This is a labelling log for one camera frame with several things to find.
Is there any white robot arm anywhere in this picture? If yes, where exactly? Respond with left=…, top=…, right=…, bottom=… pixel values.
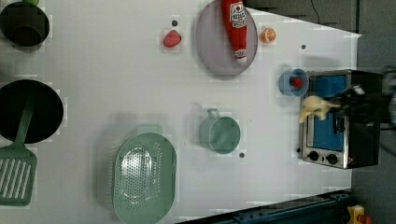
left=329, top=65, right=395, bottom=129

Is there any green cylinder toy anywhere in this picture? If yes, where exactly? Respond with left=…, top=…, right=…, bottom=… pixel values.
left=22, top=0, right=40, bottom=6

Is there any blue metal frame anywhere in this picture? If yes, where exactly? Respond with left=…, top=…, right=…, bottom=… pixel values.
left=178, top=190, right=355, bottom=224

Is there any small red toy in cup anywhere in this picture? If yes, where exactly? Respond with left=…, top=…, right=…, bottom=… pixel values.
left=290, top=77, right=304, bottom=89

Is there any grey round plate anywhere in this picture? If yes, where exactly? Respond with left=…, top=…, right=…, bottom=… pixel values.
left=195, top=0, right=259, bottom=76

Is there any red ketchup bottle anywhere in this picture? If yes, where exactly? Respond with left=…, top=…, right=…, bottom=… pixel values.
left=220, top=0, right=248, bottom=63

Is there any green oval colander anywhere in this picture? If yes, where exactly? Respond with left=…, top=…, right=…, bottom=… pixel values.
left=112, top=124, right=177, bottom=224

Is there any orange slice toy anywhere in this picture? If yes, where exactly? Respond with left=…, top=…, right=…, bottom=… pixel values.
left=261, top=28, right=276, bottom=44

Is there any green slotted spatula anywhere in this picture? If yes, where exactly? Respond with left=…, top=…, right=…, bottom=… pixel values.
left=0, top=96, right=37, bottom=206

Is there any red strawberry toy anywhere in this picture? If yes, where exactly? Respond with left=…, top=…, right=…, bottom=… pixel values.
left=163, top=30, right=182, bottom=48

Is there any peeled yellow toy banana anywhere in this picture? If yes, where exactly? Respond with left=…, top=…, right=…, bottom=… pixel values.
left=299, top=95, right=340, bottom=123

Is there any green measuring cup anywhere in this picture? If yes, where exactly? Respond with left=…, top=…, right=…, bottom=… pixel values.
left=199, top=108, right=241, bottom=154

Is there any black cable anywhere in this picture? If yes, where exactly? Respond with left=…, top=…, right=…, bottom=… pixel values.
left=309, top=0, right=321, bottom=25

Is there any black silver toaster oven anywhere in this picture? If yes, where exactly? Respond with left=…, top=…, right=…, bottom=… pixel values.
left=300, top=70, right=380, bottom=169

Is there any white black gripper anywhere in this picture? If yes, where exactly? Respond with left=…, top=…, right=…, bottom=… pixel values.
left=329, top=85, right=389, bottom=124

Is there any small black cup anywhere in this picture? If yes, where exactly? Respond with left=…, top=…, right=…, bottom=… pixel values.
left=0, top=2, right=50, bottom=47

